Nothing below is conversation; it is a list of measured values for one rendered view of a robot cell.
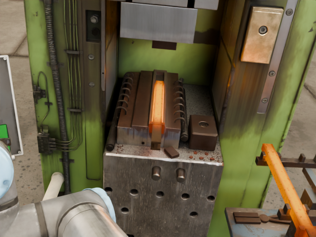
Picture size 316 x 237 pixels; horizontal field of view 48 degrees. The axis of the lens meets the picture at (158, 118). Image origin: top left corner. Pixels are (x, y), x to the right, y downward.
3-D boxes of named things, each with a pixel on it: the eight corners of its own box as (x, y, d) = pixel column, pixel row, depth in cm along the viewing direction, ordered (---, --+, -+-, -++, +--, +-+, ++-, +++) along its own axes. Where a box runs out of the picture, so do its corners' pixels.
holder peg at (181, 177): (184, 183, 109) (185, 177, 108) (176, 183, 109) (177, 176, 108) (184, 175, 112) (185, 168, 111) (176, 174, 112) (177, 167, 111)
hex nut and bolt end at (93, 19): (98, 38, 110) (98, 16, 107) (89, 37, 110) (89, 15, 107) (99, 35, 113) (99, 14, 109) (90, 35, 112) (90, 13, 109)
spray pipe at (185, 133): (188, 142, 113) (189, 135, 112) (179, 142, 113) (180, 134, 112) (184, 93, 142) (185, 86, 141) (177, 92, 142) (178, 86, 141)
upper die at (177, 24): (193, 44, 96) (198, 9, 91) (119, 37, 95) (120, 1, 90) (186, 5, 131) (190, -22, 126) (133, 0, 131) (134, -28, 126)
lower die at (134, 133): (177, 148, 114) (181, 126, 110) (116, 143, 114) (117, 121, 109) (176, 89, 150) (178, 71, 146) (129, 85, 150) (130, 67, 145)
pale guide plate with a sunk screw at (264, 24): (269, 64, 111) (283, 10, 102) (240, 61, 111) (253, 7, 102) (267, 61, 113) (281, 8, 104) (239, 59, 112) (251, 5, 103)
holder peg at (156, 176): (160, 181, 109) (160, 175, 107) (151, 180, 109) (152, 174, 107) (160, 172, 112) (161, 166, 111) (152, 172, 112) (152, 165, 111)
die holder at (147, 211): (202, 256, 133) (224, 164, 110) (102, 248, 132) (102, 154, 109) (194, 162, 181) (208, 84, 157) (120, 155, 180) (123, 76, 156)
